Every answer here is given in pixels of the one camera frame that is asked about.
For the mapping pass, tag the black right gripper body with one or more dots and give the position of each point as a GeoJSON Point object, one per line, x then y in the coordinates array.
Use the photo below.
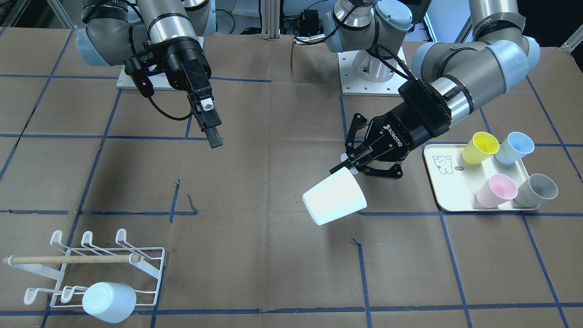
{"type": "Point", "coordinates": [176, 64]}

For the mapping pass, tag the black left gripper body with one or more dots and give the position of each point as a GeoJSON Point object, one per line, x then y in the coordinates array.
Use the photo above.
{"type": "Point", "coordinates": [406, 129]}

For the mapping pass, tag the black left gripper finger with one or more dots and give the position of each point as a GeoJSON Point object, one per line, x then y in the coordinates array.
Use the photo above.
{"type": "Point", "coordinates": [347, 165]}

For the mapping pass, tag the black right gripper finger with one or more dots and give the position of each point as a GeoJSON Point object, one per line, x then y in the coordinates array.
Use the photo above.
{"type": "Point", "coordinates": [210, 116]}
{"type": "Point", "coordinates": [213, 137]}

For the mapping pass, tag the pale cream plastic cup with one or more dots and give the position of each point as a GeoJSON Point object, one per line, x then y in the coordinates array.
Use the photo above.
{"type": "Point", "coordinates": [336, 196]}

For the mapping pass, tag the light blue plastic cup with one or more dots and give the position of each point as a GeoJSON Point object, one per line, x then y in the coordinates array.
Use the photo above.
{"type": "Point", "coordinates": [109, 302]}

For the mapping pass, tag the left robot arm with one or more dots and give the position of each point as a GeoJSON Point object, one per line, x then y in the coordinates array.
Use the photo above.
{"type": "Point", "coordinates": [444, 82]}

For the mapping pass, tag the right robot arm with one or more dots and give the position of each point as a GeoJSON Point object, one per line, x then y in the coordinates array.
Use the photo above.
{"type": "Point", "coordinates": [150, 37]}

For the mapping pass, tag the yellow plastic cup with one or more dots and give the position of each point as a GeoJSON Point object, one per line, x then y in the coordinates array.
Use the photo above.
{"type": "Point", "coordinates": [481, 146]}

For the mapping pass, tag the pink plastic cup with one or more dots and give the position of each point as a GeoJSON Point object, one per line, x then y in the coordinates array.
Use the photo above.
{"type": "Point", "coordinates": [498, 189]}

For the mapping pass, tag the grey plastic cup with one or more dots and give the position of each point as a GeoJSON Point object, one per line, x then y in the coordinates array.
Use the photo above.
{"type": "Point", "coordinates": [537, 189]}

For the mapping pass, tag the cream plastic tray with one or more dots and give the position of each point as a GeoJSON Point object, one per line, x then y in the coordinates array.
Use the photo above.
{"type": "Point", "coordinates": [456, 183]}

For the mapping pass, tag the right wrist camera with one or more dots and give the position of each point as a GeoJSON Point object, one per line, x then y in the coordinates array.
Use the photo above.
{"type": "Point", "coordinates": [136, 70]}

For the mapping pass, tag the aluminium frame post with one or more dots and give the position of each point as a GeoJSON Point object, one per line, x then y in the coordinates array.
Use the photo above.
{"type": "Point", "coordinates": [270, 18]}

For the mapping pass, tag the white wire cup rack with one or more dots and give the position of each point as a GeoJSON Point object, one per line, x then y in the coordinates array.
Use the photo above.
{"type": "Point", "coordinates": [70, 281]}

